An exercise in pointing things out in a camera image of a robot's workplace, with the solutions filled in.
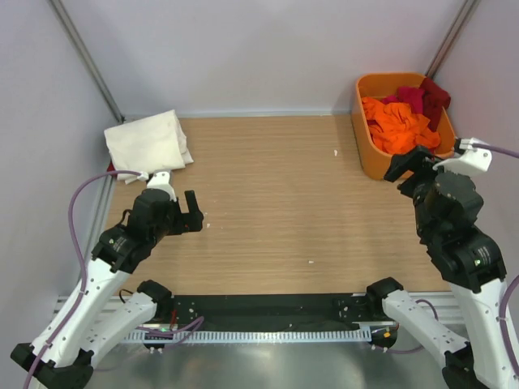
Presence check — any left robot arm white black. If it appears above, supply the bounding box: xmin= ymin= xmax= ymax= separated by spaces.
xmin=11 ymin=189 xmax=204 ymax=388

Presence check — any aluminium frame post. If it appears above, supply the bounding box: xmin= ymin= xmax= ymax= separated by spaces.
xmin=48 ymin=0 xmax=125 ymax=124
xmin=425 ymin=0 xmax=482 ymax=79

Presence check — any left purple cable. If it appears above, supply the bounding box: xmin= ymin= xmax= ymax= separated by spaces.
xmin=19 ymin=169 xmax=149 ymax=389

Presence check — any white slotted cable duct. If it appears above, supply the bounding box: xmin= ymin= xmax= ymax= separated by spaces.
xmin=121 ymin=327 xmax=371 ymax=344

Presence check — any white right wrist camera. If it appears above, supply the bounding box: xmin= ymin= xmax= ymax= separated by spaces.
xmin=433 ymin=138 xmax=492 ymax=177

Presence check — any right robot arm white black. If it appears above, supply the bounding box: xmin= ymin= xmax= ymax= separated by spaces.
xmin=365 ymin=146 xmax=518 ymax=388

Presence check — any right aluminium frame post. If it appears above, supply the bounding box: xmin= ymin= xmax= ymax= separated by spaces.
xmin=425 ymin=0 xmax=482 ymax=79

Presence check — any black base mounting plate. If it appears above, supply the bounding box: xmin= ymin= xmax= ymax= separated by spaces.
xmin=173 ymin=293 xmax=389 ymax=332

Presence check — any orange plastic bin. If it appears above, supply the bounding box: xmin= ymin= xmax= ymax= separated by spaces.
xmin=352 ymin=72 xmax=456 ymax=180

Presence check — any magenta t shirt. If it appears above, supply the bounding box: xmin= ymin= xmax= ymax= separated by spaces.
xmin=382 ymin=86 xmax=425 ymax=114

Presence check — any dark red t shirt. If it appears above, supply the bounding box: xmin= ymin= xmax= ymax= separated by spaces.
xmin=419 ymin=77 xmax=451 ymax=132

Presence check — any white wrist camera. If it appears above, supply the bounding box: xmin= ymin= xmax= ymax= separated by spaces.
xmin=433 ymin=138 xmax=492 ymax=177
xmin=137 ymin=170 xmax=177 ymax=202

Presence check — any folded white t shirt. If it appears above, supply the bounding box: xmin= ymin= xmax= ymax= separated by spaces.
xmin=104 ymin=110 xmax=194 ymax=184

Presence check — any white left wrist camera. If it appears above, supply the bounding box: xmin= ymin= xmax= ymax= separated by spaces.
xmin=137 ymin=170 xmax=177 ymax=202

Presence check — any orange t shirt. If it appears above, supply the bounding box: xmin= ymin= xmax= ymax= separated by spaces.
xmin=361 ymin=97 xmax=441 ymax=155

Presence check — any left aluminium frame post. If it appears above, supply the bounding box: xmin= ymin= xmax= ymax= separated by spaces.
xmin=48 ymin=0 xmax=125 ymax=124

